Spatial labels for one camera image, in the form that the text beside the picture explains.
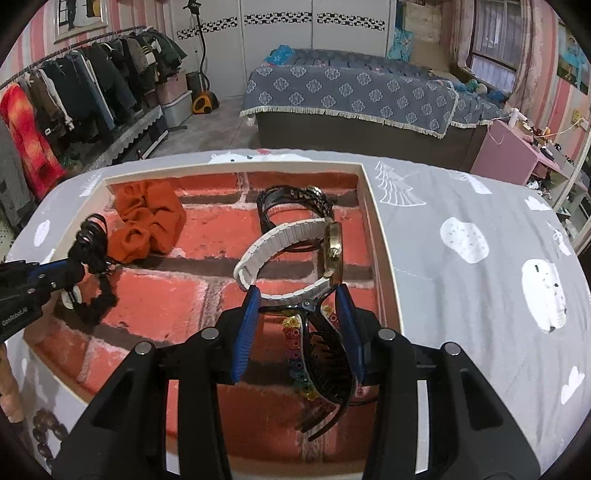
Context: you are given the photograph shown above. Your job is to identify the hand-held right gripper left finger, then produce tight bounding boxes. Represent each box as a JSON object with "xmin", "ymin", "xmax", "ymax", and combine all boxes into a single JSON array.
[{"xmin": 51, "ymin": 285, "xmax": 260, "ymax": 480}]

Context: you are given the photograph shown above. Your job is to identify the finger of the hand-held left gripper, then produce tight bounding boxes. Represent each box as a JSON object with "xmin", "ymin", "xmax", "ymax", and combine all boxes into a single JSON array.
[
  {"xmin": 34, "ymin": 271, "xmax": 88, "ymax": 297},
  {"xmin": 28, "ymin": 256, "xmax": 86, "ymax": 278}
]

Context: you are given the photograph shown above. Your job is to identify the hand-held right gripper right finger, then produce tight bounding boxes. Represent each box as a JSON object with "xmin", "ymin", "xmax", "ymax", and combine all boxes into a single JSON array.
[{"xmin": 335, "ymin": 284, "xmax": 541, "ymax": 480}]

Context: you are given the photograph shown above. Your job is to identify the black hair claw clip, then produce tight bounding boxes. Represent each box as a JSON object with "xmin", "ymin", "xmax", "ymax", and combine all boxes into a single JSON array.
[{"xmin": 259, "ymin": 298, "xmax": 356, "ymax": 441}]

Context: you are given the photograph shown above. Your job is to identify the black beaded hair tie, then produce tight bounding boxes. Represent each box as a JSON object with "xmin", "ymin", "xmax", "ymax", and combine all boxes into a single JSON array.
[{"xmin": 62, "ymin": 213, "xmax": 118, "ymax": 324}]

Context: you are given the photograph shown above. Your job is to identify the rainbow striped hair clip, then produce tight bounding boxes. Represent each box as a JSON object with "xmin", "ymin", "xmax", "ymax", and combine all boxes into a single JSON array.
[{"xmin": 281, "ymin": 302, "xmax": 338, "ymax": 402}]

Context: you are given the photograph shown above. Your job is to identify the white strap wristwatch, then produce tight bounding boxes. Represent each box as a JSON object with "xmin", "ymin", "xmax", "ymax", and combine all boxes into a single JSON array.
[{"xmin": 233, "ymin": 219, "xmax": 345, "ymax": 301}]

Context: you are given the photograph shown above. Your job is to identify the orange scrunchie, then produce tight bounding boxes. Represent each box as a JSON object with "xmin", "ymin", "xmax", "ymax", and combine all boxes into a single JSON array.
[{"xmin": 108, "ymin": 181, "xmax": 188, "ymax": 264}]

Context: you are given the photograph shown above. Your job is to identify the brick-lined jewelry tray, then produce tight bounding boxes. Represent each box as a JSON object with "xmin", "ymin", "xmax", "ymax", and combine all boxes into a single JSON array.
[{"xmin": 21, "ymin": 159, "xmax": 402, "ymax": 476}]

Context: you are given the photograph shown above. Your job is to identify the person's left hand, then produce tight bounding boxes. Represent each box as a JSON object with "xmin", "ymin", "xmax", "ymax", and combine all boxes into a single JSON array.
[{"xmin": 0, "ymin": 342, "xmax": 23, "ymax": 423}]

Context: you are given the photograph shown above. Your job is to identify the grey bear printed tablecloth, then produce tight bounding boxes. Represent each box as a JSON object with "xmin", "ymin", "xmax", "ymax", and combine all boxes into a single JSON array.
[{"xmin": 0, "ymin": 148, "xmax": 591, "ymax": 480}]

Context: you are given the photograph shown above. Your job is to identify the lace rack cover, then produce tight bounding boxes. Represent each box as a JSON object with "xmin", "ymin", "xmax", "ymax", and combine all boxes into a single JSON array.
[{"xmin": 78, "ymin": 104, "xmax": 169, "ymax": 174}]

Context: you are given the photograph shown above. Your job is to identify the row of hanging clothes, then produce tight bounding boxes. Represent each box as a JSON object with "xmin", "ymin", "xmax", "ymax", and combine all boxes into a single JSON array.
[{"xmin": 0, "ymin": 27, "xmax": 188, "ymax": 232}]

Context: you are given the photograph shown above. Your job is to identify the clear plastic storage box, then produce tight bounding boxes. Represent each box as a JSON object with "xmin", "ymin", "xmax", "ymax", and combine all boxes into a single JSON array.
[{"xmin": 154, "ymin": 69, "xmax": 194, "ymax": 127}]

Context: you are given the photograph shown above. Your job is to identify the metal clothes rack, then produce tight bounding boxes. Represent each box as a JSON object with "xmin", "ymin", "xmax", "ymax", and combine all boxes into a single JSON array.
[{"xmin": 0, "ymin": 25, "xmax": 153, "ymax": 88}]

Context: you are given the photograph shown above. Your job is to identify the black garment steamer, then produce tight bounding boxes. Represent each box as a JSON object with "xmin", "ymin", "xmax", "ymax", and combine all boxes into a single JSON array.
[{"xmin": 182, "ymin": 0, "xmax": 220, "ymax": 115}]

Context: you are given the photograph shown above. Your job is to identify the pink nightstand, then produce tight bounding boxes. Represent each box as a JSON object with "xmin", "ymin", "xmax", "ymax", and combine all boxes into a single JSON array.
[{"xmin": 468, "ymin": 117, "xmax": 568, "ymax": 185}]

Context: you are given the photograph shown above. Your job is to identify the bed with blue patterned cover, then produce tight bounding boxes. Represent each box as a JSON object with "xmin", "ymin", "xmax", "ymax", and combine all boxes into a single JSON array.
[{"xmin": 240, "ymin": 46, "xmax": 509, "ymax": 171}]

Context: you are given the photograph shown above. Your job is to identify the white framed standing mirror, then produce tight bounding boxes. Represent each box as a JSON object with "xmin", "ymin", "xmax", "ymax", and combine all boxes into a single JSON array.
[{"xmin": 551, "ymin": 138, "xmax": 591, "ymax": 245}]

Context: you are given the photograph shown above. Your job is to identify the blue cloth on bed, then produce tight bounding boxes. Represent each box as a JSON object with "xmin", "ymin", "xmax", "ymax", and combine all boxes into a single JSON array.
[{"xmin": 265, "ymin": 45, "xmax": 296, "ymax": 65}]

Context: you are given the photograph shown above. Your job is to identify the white sliding door wardrobe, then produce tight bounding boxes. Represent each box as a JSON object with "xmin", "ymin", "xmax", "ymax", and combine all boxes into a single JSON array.
[{"xmin": 168, "ymin": 0, "xmax": 398, "ymax": 100}]

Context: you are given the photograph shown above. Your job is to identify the teal hanging cloth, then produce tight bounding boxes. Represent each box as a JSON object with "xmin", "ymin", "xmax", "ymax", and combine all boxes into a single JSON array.
[{"xmin": 388, "ymin": 25, "xmax": 416, "ymax": 63}]

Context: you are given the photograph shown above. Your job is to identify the window with bars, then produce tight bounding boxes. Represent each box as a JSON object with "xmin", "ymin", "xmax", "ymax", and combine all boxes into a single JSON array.
[{"xmin": 468, "ymin": 0, "xmax": 520, "ymax": 93}]

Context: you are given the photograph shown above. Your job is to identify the pink floral curtain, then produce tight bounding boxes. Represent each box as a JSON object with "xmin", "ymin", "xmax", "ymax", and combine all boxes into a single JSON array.
[{"xmin": 508, "ymin": 0, "xmax": 550, "ymax": 109}]

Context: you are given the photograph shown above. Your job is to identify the dark wooden bead bracelet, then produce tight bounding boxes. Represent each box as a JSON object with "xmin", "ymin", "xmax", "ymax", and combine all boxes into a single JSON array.
[{"xmin": 32, "ymin": 408, "xmax": 70, "ymax": 462}]

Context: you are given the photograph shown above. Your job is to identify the framed couple wall poster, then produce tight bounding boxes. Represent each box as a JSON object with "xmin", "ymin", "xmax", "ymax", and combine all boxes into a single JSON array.
[{"xmin": 53, "ymin": 0, "xmax": 109, "ymax": 44}]

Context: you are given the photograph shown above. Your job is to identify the small couple wall poster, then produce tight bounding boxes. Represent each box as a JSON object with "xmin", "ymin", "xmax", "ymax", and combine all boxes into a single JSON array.
[{"xmin": 556, "ymin": 23, "xmax": 591, "ymax": 93}]

